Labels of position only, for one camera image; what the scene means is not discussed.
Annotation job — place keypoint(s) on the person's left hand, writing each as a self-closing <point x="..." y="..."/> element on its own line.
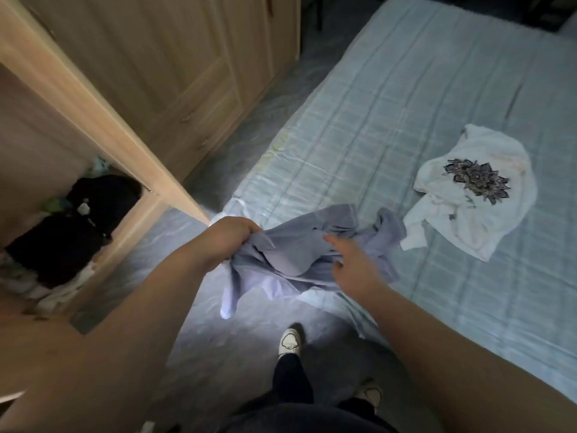
<point x="225" y="241"/>

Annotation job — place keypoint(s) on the person's right hand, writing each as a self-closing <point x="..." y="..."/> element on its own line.
<point x="358" y="270"/>

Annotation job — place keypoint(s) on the person's right thumb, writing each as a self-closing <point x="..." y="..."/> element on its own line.
<point x="338" y="267"/>

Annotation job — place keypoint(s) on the person's left fingers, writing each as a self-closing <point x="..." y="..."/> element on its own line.
<point x="248" y="234"/>

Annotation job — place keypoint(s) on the lavender grey garment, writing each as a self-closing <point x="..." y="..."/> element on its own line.
<point x="297" y="259"/>

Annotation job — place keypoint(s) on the person's left forearm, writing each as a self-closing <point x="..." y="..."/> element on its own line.
<point x="117" y="342"/>

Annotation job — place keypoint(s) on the person's right forearm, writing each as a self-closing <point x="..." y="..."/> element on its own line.
<point x="460" y="360"/>

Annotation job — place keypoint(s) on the white shoe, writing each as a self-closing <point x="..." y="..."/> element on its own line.
<point x="369" y="394"/>
<point x="289" y="341"/>

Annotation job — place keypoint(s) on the person's black trousers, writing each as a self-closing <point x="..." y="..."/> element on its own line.
<point x="297" y="396"/>

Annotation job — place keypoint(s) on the light blue quilted bed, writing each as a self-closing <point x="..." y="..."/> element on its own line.
<point x="428" y="153"/>

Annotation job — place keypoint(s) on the white printed t-shirt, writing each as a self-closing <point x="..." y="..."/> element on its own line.
<point x="473" y="193"/>

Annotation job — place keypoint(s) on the light wooden wardrobe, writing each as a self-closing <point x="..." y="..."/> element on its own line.
<point x="135" y="108"/>

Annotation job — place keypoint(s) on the black clothes pile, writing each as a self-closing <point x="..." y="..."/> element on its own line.
<point x="67" y="229"/>

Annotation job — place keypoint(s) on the folded light clothes stack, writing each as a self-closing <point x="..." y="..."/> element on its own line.
<point x="36" y="288"/>

